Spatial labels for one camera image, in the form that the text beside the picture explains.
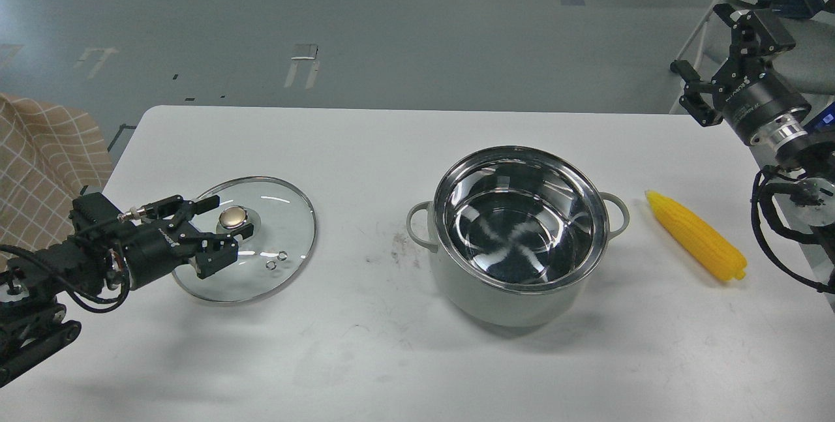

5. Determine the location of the beige checkered cloth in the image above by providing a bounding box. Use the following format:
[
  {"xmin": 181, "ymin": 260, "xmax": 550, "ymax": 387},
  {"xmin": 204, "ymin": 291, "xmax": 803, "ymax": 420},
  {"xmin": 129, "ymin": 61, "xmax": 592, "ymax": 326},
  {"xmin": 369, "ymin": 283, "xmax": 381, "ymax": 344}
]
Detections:
[{"xmin": 1, "ymin": 94, "xmax": 114, "ymax": 250}]

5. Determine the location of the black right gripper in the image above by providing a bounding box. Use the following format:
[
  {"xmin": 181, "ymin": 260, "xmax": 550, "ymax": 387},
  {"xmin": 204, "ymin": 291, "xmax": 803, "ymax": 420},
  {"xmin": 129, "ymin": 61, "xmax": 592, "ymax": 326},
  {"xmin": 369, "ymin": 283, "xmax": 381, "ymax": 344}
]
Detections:
[{"xmin": 670, "ymin": 3, "xmax": 811, "ymax": 147}]

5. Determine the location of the yellow corn cob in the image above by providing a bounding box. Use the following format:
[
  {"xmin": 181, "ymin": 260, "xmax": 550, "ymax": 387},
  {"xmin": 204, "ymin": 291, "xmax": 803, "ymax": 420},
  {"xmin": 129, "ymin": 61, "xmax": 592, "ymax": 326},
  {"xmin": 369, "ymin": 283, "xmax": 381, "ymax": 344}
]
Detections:
[{"xmin": 645, "ymin": 190, "xmax": 748, "ymax": 282}]

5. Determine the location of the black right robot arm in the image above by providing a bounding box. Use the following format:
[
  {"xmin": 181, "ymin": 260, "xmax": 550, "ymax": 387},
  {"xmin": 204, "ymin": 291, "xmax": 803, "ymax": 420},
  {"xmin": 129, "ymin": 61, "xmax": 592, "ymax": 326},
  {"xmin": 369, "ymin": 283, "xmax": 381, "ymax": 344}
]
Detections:
[{"xmin": 670, "ymin": 3, "xmax": 833, "ymax": 294}]

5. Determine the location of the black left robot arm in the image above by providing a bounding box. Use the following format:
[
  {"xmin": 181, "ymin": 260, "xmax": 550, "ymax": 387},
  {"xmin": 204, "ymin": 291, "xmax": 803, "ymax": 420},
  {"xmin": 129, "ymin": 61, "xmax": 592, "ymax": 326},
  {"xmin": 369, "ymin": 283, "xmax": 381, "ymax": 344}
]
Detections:
[{"xmin": 1, "ymin": 193, "xmax": 254, "ymax": 385}]

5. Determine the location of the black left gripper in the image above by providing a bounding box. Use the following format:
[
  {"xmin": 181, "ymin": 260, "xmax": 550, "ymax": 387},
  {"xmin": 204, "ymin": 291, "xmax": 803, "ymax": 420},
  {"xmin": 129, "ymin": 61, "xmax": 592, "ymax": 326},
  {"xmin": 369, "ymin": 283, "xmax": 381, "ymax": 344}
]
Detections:
[{"xmin": 123, "ymin": 195, "xmax": 254, "ymax": 292}]

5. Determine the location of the grey steel cooking pot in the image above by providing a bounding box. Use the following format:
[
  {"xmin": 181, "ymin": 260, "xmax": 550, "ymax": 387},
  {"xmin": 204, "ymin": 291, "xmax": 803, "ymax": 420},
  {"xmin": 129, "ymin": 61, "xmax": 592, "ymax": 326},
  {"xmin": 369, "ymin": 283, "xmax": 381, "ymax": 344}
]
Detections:
[{"xmin": 405, "ymin": 145, "xmax": 630, "ymax": 329}]

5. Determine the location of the office chair with clothes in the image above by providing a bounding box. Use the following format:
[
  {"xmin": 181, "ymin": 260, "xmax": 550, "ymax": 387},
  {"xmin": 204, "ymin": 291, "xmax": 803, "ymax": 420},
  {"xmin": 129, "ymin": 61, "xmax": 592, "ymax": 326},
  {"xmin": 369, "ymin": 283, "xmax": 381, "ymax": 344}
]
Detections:
[{"xmin": 675, "ymin": 0, "xmax": 833, "ymax": 104}]

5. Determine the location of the glass pot lid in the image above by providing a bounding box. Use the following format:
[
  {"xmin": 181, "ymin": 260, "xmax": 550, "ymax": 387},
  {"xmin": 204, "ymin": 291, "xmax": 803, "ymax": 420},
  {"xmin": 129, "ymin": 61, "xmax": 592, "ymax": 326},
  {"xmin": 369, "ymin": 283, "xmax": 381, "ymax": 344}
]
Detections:
[{"xmin": 171, "ymin": 176, "xmax": 317, "ymax": 303}]

